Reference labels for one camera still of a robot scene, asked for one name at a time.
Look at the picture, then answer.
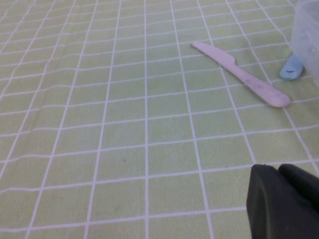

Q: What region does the pink plastic knife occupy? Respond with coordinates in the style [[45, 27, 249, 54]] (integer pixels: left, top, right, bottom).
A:
[[191, 41, 291, 108]]

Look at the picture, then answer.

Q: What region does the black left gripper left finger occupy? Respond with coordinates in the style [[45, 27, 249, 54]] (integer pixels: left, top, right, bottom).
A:
[[245, 164, 319, 239]]

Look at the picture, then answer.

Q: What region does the transparent plastic egg box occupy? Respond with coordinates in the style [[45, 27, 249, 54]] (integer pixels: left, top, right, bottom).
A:
[[290, 0, 319, 84]]

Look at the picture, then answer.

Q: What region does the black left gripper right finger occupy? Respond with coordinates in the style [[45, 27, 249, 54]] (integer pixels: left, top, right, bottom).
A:
[[278, 163, 319, 212]]

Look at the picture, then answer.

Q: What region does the light blue plastic knife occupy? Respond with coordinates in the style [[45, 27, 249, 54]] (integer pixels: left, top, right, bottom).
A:
[[279, 54, 305, 81]]

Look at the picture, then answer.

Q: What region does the green checked tablecloth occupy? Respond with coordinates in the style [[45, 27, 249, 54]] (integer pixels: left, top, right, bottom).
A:
[[0, 0, 319, 239]]

